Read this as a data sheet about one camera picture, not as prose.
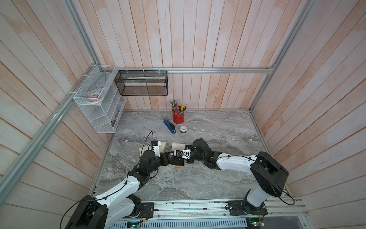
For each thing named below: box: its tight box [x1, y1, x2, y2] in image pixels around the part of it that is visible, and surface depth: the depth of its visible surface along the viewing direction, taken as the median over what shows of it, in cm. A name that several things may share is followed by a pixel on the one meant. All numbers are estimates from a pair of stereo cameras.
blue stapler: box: [162, 117, 177, 135], surface depth 107 cm
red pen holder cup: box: [172, 108, 185, 125], surface depth 108 cm
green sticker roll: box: [179, 125, 188, 134], surface depth 107 cm
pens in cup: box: [169, 99, 188, 115], surface depth 106 cm
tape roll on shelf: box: [85, 91, 103, 105], surface depth 75 cm
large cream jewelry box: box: [170, 142, 186, 168], surface depth 89 cm
